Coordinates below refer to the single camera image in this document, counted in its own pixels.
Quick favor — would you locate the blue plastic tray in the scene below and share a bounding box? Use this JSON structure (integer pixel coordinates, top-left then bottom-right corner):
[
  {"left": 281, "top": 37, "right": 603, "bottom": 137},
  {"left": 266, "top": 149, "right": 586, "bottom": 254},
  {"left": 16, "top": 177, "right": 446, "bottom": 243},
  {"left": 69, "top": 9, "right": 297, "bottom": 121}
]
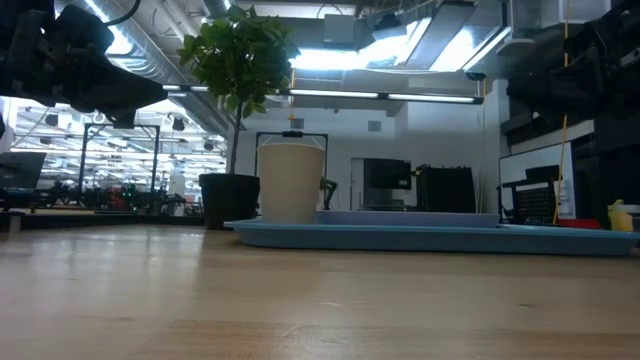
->
[{"left": 223, "top": 218, "right": 640, "bottom": 257}]

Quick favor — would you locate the black monitor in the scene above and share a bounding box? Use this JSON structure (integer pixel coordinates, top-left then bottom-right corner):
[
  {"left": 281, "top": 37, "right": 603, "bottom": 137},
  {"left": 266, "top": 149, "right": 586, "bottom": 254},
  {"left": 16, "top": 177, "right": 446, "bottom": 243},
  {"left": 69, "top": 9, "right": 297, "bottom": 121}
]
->
[{"left": 363, "top": 158, "right": 413, "bottom": 191}]

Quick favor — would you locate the dark laptop screen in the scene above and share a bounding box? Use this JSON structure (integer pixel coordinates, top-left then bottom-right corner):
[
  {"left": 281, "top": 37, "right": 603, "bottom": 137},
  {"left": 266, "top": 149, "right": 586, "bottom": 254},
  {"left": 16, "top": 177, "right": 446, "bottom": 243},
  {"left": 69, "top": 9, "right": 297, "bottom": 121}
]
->
[{"left": 0, "top": 151, "right": 48, "bottom": 191}]

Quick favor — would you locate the yellow bottle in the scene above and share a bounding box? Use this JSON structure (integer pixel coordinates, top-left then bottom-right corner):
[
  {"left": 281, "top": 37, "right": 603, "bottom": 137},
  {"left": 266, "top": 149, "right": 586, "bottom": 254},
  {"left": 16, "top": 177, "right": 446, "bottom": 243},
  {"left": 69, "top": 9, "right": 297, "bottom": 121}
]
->
[{"left": 606, "top": 199, "right": 634, "bottom": 233}]

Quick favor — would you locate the silver ventilation duct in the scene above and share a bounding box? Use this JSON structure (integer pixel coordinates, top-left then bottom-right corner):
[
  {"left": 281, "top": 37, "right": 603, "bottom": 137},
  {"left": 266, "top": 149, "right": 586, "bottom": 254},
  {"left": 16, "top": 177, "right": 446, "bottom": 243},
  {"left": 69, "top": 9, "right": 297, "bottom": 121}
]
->
[{"left": 99, "top": 0, "right": 236, "bottom": 137}]

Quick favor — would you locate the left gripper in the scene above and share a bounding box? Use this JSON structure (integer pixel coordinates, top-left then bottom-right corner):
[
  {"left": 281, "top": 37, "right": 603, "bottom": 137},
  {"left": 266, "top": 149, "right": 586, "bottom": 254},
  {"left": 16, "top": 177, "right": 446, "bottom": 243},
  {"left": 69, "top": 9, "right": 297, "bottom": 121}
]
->
[{"left": 0, "top": 4, "right": 169, "bottom": 130}]

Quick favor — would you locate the black plant pot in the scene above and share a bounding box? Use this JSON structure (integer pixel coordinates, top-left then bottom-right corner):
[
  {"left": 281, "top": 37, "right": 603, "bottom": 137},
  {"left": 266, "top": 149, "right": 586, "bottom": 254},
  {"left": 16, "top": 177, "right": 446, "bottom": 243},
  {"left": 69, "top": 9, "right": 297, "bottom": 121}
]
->
[{"left": 198, "top": 172, "right": 261, "bottom": 231}]

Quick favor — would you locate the green leafy small tree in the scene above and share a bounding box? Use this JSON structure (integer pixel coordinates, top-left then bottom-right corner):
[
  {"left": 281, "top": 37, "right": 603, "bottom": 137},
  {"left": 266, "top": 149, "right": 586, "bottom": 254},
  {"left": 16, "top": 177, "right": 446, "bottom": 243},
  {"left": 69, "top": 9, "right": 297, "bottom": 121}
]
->
[{"left": 177, "top": 4, "right": 301, "bottom": 176}]

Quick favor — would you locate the black mesh cart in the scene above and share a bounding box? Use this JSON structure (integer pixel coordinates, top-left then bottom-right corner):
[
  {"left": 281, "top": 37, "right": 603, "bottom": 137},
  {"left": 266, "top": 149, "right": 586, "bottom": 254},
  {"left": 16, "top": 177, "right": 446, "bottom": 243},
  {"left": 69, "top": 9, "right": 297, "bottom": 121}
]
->
[{"left": 496, "top": 165, "right": 562, "bottom": 225}]

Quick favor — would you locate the black aluminium table frame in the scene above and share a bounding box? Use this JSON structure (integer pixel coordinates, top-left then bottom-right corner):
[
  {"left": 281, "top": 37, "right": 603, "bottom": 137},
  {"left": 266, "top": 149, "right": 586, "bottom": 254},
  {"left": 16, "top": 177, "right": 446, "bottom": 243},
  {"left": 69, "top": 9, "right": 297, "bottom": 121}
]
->
[{"left": 0, "top": 208, "right": 227, "bottom": 233}]

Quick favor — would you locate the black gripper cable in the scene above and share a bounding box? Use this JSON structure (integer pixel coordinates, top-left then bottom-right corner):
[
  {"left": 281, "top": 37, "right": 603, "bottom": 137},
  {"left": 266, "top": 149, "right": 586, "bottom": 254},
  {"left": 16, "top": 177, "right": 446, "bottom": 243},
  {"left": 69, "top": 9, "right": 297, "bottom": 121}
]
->
[{"left": 103, "top": 0, "right": 143, "bottom": 28}]

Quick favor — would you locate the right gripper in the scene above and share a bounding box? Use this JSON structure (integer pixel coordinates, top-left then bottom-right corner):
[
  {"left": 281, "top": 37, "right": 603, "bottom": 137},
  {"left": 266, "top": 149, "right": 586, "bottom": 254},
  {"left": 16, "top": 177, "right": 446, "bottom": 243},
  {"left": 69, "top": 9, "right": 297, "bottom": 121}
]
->
[{"left": 506, "top": 0, "right": 640, "bottom": 117}]

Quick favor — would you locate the beige ribbed paper cup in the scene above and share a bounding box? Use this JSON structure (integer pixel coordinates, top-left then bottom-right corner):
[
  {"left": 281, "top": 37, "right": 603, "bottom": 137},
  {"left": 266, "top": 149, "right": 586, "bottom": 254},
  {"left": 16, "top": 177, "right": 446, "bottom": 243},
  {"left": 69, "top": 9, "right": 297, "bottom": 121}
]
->
[{"left": 256, "top": 142, "right": 327, "bottom": 225}]

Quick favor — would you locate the black ceiling light rail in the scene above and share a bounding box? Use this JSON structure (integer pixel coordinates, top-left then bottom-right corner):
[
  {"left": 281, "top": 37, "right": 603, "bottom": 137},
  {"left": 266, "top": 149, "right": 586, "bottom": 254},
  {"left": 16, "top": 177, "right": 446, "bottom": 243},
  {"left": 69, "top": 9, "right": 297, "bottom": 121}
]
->
[{"left": 162, "top": 82, "right": 485, "bottom": 105}]

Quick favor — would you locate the black frame with camera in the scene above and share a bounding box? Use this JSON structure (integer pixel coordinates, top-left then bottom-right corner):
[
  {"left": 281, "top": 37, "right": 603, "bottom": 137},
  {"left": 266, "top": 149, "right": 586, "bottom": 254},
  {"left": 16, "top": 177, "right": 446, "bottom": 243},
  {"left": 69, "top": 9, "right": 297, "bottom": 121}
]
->
[{"left": 254, "top": 130, "right": 330, "bottom": 151}]

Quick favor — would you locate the black metal frame stand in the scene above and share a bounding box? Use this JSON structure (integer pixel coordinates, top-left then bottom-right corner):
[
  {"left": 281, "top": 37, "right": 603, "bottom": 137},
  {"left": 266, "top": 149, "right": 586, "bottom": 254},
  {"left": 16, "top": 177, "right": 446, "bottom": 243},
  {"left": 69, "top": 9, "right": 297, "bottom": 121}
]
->
[{"left": 78, "top": 122, "right": 161, "bottom": 194}]

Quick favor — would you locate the whiteboard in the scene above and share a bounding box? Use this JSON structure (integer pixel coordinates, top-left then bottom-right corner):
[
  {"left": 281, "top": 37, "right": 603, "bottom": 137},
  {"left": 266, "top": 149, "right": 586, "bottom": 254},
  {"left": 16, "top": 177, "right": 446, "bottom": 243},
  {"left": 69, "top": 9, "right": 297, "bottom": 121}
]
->
[{"left": 498, "top": 142, "right": 577, "bottom": 221}]

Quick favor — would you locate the black cabinet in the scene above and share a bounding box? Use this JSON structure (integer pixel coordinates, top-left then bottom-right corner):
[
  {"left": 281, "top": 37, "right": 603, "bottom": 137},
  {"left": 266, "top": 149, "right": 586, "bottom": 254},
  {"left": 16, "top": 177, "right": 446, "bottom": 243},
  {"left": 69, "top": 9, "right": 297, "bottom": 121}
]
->
[{"left": 416, "top": 164, "right": 477, "bottom": 215}]

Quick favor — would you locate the lavender plastic plate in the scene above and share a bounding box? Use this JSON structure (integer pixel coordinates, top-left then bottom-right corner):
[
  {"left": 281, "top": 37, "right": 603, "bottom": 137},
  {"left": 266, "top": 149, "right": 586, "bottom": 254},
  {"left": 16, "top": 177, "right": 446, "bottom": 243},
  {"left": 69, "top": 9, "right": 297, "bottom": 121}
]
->
[{"left": 314, "top": 209, "right": 502, "bottom": 230}]

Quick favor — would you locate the red flat object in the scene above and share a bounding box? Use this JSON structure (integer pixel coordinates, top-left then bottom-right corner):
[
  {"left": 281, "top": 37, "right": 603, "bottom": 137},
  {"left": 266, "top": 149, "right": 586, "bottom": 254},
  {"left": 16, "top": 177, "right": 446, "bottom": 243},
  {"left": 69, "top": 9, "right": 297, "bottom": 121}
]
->
[{"left": 556, "top": 217, "right": 602, "bottom": 231}]

